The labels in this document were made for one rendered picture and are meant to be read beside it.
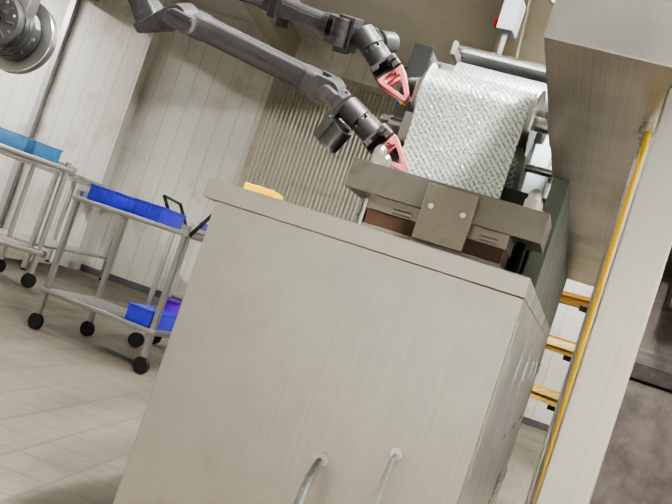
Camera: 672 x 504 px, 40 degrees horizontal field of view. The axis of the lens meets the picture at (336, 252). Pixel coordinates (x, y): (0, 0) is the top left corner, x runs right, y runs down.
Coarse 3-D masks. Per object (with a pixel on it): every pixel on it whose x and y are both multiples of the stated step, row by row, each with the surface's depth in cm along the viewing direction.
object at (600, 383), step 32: (640, 192) 114; (640, 224) 113; (640, 256) 113; (608, 288) 113; (640, 288) 112; (608, 320) 113; (640, 320) 112; (608, 352) 112; (576, 384) 113; (608, 384) 112; (576, 416) 112; (608, 416) 112; (544, 448) 300; (576, 448) 112; (544, 480) 112; (576, 480) 112
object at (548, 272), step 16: (560, 192) 194; (544, 208) 194; (560, 208) 193; (560, 224) 210; (560, 240) 234; (528, 256) 194; (544, 256) 193; (560, 256) 265; (528, 272) 193; (544, 272) 208; (560, 272) 306; (544, 288) 232; (560, 288) 360; (544, 304) 262
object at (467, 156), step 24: (432, 120) 200; (456, 120) 199; (408, 144) 201; (432, 144) 200; (456, 144) 198; (480, 144) 197; (504, 144) 196; (432, 168) 199; (456, 168) 198; (480, 168) 196; (504, 168) 195; (480, 192) 196
